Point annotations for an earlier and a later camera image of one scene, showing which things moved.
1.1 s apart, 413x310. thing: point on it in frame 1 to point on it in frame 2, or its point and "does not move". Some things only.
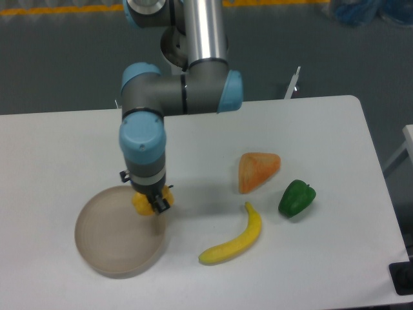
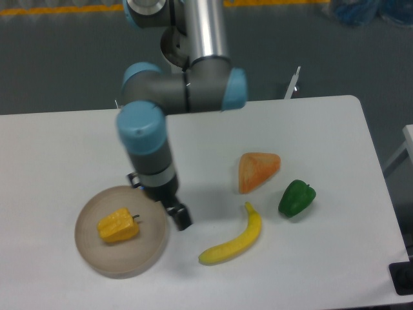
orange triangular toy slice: x=255 y=168 does not move
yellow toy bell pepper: x=141 y=203 to x=118 y=226
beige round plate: x=114 y=239 does not move
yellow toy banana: x=229 y=251 does not move
